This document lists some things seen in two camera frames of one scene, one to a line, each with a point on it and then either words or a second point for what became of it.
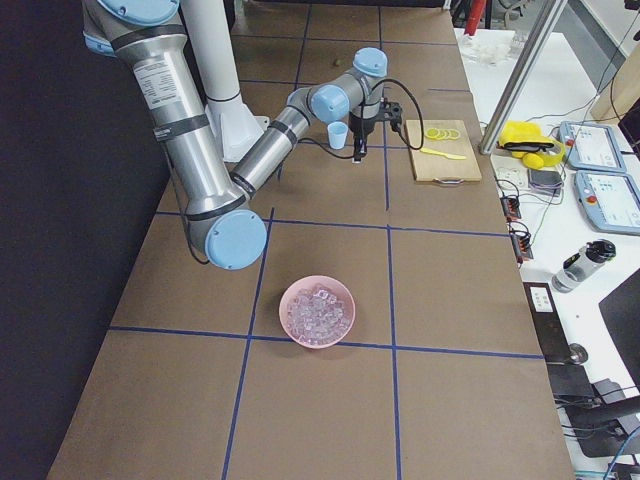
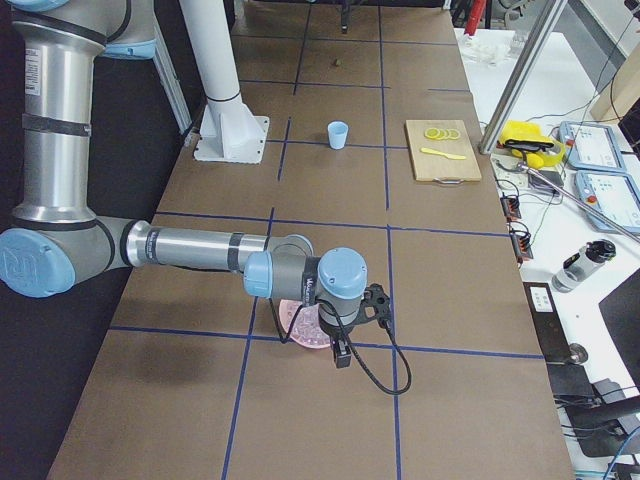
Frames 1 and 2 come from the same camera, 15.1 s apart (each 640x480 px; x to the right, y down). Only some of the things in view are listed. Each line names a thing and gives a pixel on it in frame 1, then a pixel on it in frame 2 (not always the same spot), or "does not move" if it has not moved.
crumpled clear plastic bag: x=493 y=49 does not move
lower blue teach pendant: x=611 y=201 does not move
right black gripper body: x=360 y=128 → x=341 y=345
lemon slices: x=442 y=134 does not move
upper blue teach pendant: x=591 y=146 does not move
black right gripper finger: x=357 y=147 → x=343 y=360
